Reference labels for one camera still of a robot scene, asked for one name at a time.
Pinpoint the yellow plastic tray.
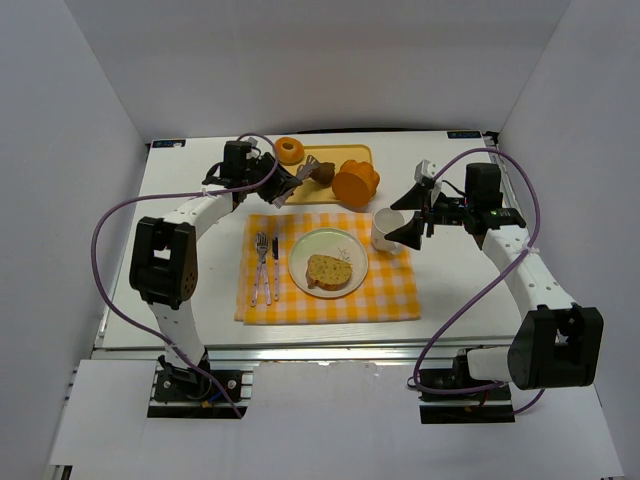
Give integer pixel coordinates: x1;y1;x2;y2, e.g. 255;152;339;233
284;144;373;205

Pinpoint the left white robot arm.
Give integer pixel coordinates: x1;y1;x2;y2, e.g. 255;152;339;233
129;138;308;375

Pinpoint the large orange bundt cake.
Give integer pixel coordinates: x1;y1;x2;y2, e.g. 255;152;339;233
331;160;380;208

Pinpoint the white ceramic mug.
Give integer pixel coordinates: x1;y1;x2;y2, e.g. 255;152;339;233
370;208;405;254

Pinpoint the yellow checkered cloth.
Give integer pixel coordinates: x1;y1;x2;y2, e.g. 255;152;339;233
234;212;421;325

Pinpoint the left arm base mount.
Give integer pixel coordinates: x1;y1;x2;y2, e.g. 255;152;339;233
147;367;253;420

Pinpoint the right blue table label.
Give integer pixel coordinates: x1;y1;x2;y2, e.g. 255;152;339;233
446;130;482;140

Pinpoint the aluminium frame rail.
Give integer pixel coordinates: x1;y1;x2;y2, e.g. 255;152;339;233
91;339;477;369

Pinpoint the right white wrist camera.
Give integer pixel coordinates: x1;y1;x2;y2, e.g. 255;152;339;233
414;159;438;187

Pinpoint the left blue table label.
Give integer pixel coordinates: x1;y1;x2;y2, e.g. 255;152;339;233
151;139;186;149

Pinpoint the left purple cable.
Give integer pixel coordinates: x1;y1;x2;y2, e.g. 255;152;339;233
89;132;281;419

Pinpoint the sliced loaf bread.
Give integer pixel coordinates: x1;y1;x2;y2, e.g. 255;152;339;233
306;254;352;291

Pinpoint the pink handled fork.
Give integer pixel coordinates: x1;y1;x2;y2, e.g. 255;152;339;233
253;231;273;306

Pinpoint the blue table label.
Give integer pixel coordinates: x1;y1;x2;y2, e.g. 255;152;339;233
151;139;186;149
446;130;482;140

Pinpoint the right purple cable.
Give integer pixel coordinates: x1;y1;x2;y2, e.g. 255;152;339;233
407;147;544;416

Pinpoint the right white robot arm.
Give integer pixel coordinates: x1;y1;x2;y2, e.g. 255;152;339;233
386;160;604;393

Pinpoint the ring doughnut bread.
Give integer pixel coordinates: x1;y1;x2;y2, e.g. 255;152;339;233
275;136;305;165

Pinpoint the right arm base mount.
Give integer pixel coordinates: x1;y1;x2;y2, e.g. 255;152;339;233
418;349;515;425

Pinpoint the pink handled knife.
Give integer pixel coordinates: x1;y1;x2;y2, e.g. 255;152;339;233
271;225;280;302

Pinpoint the purple cable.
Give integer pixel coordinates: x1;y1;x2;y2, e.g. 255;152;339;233
89;132;281;419
407;147;544;416

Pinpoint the green white ceramic plate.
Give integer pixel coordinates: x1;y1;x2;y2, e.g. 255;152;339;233
288;227;369;299

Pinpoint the brown chocolate muffin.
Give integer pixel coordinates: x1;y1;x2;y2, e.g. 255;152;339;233
310;162;335;186

